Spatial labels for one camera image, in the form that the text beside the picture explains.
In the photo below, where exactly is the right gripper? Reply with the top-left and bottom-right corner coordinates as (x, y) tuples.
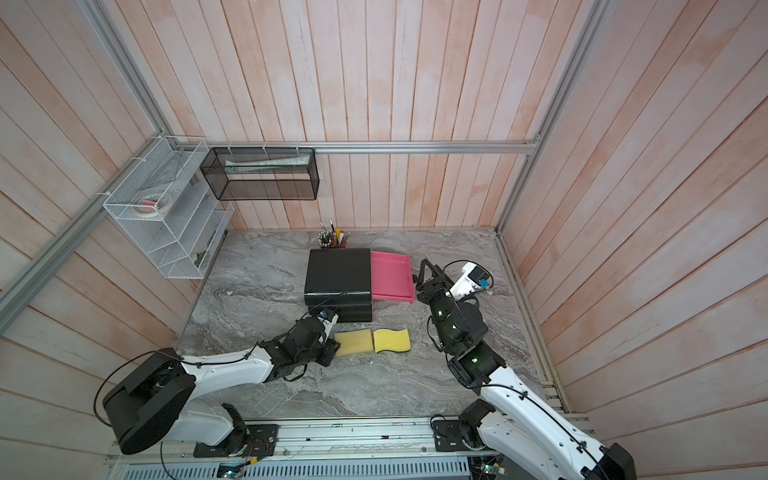
(420, 261), (463, 356)

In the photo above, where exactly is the yellow sponge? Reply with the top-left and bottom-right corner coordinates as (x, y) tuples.
(373, 329), (411, 353)
(334, 329), (374, 358)

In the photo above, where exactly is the black drawer cabinet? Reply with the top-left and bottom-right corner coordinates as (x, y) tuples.
(304, 248), (373, 323)

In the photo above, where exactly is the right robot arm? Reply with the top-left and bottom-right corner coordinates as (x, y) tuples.
(414, 259), (637, 479)

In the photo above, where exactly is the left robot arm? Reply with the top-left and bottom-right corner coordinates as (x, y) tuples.
(102, 309), (340, 456)

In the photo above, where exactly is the tape roll on shelf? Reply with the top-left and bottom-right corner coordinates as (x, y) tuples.
(131, 192), (165, 218)

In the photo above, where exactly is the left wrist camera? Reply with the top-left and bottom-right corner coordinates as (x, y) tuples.
(315, 309), (338, 339)

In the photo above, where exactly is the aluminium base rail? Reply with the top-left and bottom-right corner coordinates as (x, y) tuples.
(104, 413), (546, 479)

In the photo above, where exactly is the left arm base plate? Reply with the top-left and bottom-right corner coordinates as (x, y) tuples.
(193, 424), (279, 459)

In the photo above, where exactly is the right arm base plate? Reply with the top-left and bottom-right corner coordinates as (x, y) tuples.
(429, 415), (482, 452)

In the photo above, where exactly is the black mesh wall basket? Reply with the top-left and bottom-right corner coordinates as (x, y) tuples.
(200, 146), (320, 201)

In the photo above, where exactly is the white wire wall shelf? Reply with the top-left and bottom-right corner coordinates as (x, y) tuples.
(103, 136), (234, 280)

